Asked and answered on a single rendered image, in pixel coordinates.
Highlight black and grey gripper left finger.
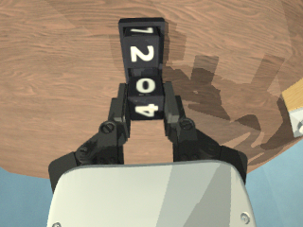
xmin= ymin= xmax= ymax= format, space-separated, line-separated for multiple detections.
xmin=48 ymin=83 xmax=131 ymax=195

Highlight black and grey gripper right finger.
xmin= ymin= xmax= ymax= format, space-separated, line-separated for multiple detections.
xmin=163 ymin=81 xmax=248 ymax=184

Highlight black number cube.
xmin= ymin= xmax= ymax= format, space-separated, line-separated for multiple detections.
xmin=127 ymin=76 xmax=166 ymax=121
xmin=123 ymin=26 xmax=161 ymax=69

